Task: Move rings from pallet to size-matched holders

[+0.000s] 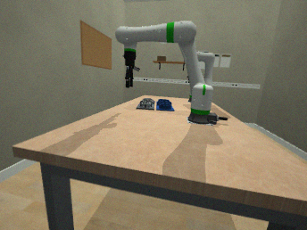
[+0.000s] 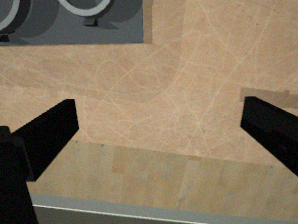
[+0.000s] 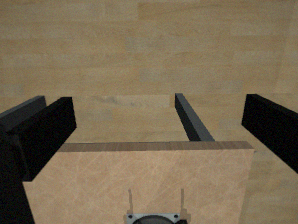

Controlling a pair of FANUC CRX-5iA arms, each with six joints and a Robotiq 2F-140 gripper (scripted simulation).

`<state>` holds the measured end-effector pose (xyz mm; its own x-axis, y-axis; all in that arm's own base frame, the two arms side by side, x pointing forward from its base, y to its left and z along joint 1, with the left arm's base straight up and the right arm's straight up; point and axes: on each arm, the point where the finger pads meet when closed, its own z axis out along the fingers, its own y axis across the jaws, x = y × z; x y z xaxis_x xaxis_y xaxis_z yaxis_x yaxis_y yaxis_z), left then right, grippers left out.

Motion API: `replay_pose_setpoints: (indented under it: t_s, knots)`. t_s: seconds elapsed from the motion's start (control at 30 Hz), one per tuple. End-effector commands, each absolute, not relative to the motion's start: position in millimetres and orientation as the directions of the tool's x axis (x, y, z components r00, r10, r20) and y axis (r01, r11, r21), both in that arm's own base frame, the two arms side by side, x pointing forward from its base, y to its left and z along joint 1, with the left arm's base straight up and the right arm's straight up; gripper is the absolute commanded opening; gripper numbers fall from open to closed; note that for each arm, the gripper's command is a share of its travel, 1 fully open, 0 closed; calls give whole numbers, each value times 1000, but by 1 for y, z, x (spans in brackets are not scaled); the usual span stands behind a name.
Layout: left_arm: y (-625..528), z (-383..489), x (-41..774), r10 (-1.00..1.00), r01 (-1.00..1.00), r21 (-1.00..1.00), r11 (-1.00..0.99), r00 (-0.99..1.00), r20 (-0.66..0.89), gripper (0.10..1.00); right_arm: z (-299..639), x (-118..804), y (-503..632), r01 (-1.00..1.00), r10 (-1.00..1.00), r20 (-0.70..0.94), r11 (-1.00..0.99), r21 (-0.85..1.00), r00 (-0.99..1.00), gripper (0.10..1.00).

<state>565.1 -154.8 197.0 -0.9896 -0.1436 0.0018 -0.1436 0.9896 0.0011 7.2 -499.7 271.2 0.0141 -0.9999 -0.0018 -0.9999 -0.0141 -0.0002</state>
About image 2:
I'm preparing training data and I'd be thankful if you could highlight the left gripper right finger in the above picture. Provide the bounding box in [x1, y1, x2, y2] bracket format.
[240, 96, 298, 177]

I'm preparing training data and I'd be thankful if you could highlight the white ring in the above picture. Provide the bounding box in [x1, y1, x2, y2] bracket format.
[59, 0, 115, 19]

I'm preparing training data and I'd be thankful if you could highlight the light grey ring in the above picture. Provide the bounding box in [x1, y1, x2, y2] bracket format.
[0, 0, 31, 34]

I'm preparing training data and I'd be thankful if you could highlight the grey flat plate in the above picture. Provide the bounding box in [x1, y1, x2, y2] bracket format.
[0, 0, 143, 46]

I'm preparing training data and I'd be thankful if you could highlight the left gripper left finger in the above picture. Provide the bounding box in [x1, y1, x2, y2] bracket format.
[0, 99, 79, 224]

